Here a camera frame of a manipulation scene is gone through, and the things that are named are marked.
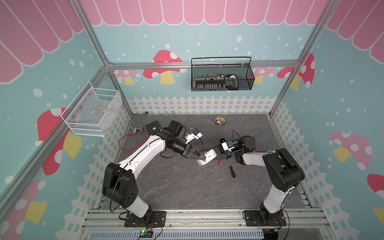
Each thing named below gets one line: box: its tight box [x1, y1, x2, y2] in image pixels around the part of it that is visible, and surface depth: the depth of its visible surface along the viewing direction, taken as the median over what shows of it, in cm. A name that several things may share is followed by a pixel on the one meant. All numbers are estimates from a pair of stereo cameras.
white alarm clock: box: [196, 148, 217, 166], surface depth 68 cm
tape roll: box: [214, 115, 226, 127], surface depth 118 cm
